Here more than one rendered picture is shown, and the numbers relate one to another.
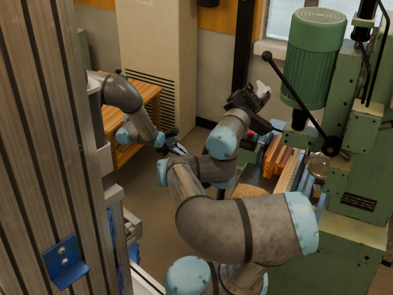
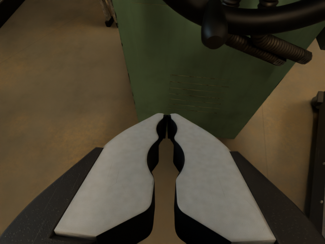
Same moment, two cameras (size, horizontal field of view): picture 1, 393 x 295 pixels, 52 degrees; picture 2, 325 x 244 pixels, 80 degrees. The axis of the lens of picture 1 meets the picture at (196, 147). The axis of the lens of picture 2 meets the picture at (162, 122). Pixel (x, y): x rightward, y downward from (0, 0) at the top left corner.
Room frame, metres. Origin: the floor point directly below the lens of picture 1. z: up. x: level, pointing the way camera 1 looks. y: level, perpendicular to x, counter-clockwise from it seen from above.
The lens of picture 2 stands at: (1.59, 0.10, 0.82)
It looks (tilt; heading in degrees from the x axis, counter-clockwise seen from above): 61 degrees down; 253
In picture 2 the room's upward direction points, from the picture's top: straight up
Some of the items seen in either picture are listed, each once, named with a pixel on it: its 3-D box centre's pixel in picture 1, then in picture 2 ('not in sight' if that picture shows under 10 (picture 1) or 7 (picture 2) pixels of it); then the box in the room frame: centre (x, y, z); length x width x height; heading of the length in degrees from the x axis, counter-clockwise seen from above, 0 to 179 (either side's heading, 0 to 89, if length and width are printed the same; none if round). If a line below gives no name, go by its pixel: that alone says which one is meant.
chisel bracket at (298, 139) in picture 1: (300, 138); not in sight; (1.29, -0.40, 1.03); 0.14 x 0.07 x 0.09; 66
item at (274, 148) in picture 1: (272, 154); not in sight; (1.30, -0.31, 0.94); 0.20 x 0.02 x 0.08; 156
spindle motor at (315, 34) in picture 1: (311, 59); not in sight; (1.30, -0.39, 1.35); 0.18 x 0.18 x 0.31
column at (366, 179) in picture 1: (385, 126); not in sight; (1.19, -0.66, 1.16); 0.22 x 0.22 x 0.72; 66
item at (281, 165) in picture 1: (285, 160); not in sight; (1.29, -0.36, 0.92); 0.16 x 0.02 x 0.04; 156
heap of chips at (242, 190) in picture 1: (251, 191); not in sight; (1.11, -0.21, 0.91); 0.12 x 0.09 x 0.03; 66
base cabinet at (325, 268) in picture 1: (297, 257); (200, 25); (1.26, -0.50, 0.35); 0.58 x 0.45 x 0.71; 66
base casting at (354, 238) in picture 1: (314, 196); not in sight; (1.25, -0.50, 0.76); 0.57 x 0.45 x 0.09; 66
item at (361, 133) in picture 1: (362, 127); not in sight; (1.08, -0.52, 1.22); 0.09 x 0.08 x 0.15; 66
